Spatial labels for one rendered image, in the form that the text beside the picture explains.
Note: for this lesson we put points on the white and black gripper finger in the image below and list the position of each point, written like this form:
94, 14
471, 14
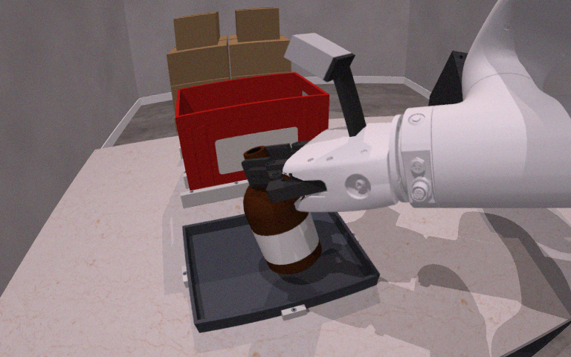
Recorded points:
263, 172
284, 151

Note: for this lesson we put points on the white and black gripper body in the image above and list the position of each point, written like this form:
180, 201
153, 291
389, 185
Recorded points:
345, 164

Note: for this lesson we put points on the brown bottle with white label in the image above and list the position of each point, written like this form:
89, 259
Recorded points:
287, 237

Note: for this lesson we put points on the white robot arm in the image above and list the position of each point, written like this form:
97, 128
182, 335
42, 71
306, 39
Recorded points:
508, 144

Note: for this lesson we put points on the red open-top crate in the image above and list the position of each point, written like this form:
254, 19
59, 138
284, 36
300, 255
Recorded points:
213, 141

